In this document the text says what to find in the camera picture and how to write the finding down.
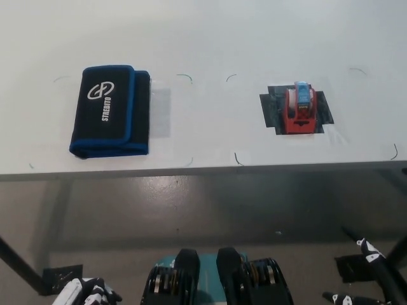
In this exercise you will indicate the black table leg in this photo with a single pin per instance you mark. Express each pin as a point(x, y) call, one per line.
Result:
point(397, 246)
point(19, 263)

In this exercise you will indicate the black notebook pouch blue trim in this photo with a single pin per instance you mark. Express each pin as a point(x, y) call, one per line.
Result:
point(108, 114)

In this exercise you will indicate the black floor plate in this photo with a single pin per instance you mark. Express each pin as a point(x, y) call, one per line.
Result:
point(349, 268)
point(60, 276)

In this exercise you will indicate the teal robot body cover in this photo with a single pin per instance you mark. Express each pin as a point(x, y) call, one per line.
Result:
point(208, 286)

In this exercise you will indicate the black tape patch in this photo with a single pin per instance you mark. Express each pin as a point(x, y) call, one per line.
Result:
point(270, 108)

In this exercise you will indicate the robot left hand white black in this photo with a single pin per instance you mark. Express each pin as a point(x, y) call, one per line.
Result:
point(86, 292)

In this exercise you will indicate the black ribbed robot body block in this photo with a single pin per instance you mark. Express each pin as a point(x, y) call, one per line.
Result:
point(178, 286)
point(254, 286)

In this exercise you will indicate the red tape dispenser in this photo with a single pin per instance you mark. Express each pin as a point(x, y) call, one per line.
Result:
point(299, 111)

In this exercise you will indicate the robot right hand white black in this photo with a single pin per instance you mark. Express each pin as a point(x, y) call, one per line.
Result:
point(370, 252)

